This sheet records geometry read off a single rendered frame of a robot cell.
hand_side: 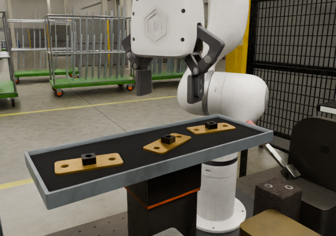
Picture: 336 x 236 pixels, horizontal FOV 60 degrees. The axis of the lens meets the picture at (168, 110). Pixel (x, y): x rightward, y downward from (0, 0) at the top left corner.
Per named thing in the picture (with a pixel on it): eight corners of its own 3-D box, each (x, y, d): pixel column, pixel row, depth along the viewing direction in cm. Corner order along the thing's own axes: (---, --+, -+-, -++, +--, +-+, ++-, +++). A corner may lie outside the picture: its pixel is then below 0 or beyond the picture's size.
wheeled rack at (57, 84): (54, 98, 642) (45, 13, 598) (50, 90, 729) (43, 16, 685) (135, 91, 721) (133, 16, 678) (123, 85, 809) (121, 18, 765)
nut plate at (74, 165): (55, 176, 35) (54, 166, 34) (54, 163, 38) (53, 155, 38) (124, 165, 38) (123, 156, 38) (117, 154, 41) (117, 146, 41)
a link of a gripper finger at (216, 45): (171, 17, 40) (169, 59, 41) (223, 19, 35) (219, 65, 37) (176, 18, 41) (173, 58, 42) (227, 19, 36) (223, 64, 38)
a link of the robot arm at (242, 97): (201, 144, 90) (204, 67, 82) (264, 154, 83) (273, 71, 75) (188, 161, 79) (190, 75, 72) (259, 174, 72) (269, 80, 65)
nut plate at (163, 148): (162, 155, 41) (162, 147, 41) (141, 149, 43) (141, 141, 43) (192, 138, 48) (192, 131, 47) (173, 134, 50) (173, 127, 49)
